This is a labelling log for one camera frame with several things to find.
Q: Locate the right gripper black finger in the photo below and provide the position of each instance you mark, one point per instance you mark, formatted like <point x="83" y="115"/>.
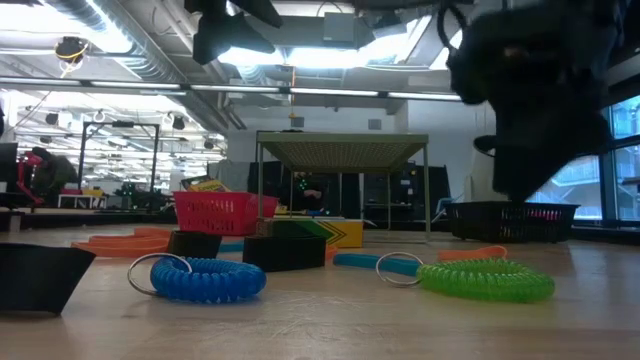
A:
<point x="525" y="172"/>

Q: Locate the green coil wristband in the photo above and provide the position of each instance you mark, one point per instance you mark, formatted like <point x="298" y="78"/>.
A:
<point x="485" y="282"/>

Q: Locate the yellow green Crayola crayon box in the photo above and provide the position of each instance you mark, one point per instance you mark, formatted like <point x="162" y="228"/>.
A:
<point x="210" y="186"/>

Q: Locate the green and blue card box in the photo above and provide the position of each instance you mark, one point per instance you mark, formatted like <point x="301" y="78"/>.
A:
<point x="345" y="233"/>

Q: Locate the black plastic basket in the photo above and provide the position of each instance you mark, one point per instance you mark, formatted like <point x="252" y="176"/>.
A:
<point x="475" y="222"/>

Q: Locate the long linear pendant light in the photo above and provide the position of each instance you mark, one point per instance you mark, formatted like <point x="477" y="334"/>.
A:
<point x="330" y="92"/>

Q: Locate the black cabinet row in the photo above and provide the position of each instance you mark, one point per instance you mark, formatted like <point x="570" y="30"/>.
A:
<point x="400" y="190"/>

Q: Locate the round black ceiling device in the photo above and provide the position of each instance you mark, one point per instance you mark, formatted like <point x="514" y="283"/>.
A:
<point x="70" y="49"/>

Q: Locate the pale green perforated metal shelf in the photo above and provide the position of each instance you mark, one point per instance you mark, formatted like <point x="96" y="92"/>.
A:
<point x="345" y="150"/>

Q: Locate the red plastic basket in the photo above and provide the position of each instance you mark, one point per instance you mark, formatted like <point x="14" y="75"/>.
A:
<point x="215" y="212"/>

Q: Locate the person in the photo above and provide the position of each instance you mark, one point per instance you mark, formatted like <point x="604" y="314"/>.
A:
<point x="310" y="194"/>

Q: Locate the blue rubber band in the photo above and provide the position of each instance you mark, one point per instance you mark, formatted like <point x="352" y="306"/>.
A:
<point x="355" y="261"/>
<point x="232" y="247"/>

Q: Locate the white table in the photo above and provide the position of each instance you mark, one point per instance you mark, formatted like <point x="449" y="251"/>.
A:
<point x="82" y="196"/>

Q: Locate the red and black machine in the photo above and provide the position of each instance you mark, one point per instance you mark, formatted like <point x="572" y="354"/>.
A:
<point x="25" y="170"/>

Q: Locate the blue coil wristband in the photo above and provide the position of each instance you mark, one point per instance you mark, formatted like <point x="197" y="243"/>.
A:
<point x="210" y="282"/>

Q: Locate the window with black frame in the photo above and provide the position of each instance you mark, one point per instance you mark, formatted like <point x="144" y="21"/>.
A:
<point x="625" y="175"/>

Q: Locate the silver round ventilation duct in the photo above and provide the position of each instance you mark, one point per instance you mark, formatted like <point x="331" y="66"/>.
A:
<point x="125" y="30"/>

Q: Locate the grey wall box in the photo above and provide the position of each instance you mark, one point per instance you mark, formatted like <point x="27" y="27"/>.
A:
<point x="297" y="122"/>
<point x="375" y="124"/>

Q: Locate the silver rectangular air duct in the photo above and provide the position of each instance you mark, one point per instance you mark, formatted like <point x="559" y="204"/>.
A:
<point x="425" y="35"/>

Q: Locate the black frame stand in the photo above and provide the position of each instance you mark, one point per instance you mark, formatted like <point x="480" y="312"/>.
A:
<point x="118" y="124"/>

